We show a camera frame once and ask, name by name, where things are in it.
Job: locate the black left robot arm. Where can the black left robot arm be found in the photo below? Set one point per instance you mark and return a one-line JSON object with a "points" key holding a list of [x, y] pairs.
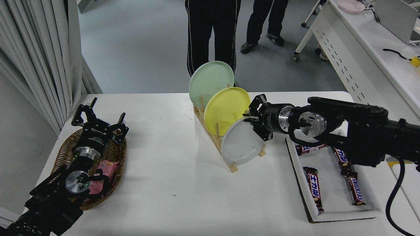
{"points": [[49, 206]]}

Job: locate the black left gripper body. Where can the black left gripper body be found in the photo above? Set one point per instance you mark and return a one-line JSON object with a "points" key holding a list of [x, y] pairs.
{"points": [[95, 136]]}

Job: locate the pale green plate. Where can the pale green plate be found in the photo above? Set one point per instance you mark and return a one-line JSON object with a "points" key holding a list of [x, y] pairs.
{"points": [[210, 80]]}

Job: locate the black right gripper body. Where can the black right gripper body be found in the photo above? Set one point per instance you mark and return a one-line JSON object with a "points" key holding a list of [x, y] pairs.
{"points": [[271, 118]]}

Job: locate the white perforated desk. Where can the white perforated desk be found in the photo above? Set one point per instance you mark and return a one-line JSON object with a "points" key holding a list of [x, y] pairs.
{"points": [[347, 65]]}

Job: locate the grey laptop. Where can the grey laptop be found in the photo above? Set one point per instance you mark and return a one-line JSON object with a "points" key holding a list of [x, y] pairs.
{"points": [[395, 18]]}

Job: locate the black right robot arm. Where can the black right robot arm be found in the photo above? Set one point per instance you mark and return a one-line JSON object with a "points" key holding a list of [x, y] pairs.
{"points": [[361, 131]]}

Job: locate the wooden plate rack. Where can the wooden plate rack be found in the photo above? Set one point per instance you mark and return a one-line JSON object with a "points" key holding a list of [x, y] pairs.
{"points": [[233, 167]]}

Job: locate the yellow plate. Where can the yellow plate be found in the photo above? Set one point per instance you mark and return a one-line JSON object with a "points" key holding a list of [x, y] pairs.
{"points": [[226, 109]]}

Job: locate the Snickers bar Chinese print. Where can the Snickers bar Chinese print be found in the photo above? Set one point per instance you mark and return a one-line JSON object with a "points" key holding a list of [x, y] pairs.
{"points": [[342, 160], [314, 190]]}

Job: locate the white foam tray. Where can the white foam tray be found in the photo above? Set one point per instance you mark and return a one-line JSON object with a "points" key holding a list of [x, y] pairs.
{"points": [[331, 196]]}

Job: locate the small yellow object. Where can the small yellow object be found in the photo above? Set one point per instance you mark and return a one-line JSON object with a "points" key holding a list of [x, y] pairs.
{"points": [[415, 61]]}

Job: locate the grey plate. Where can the grey plate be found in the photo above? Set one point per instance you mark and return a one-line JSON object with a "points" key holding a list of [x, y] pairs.
{"points": [[239, 147]]}

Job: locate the pink snack packet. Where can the pink snack packet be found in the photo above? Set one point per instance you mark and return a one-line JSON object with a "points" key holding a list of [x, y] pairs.
{"points": [[106, 168]]}

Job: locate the pink plate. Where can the pink plate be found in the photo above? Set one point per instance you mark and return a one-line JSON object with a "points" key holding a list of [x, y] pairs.
{"points": [[351, 6]]}

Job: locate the person in striped trousers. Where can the person in striped trousers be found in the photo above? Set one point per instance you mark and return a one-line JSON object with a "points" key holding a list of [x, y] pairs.
{"points": [[210, 32]]}

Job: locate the white pleated curtain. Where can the white pleated curtain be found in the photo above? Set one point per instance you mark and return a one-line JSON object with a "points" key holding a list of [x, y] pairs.
{"points": [[32, 49]]}

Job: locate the white side table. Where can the white side table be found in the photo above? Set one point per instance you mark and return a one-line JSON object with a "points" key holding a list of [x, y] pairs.
{"points": [[411, 193]]}

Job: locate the person in plain black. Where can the person in plain black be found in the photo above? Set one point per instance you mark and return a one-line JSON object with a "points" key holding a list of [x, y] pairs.
{"points": [[265, 19]]}

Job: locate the Snickers bar Latin print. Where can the Snickers bar Latin print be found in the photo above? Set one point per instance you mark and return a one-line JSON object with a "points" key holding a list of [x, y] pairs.
{"points": [[308, 150], [355, 190]]}

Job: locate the brown wicker basket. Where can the brown wicker basket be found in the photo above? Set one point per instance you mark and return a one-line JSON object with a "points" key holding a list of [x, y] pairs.
{"points": [[115, 154]]}

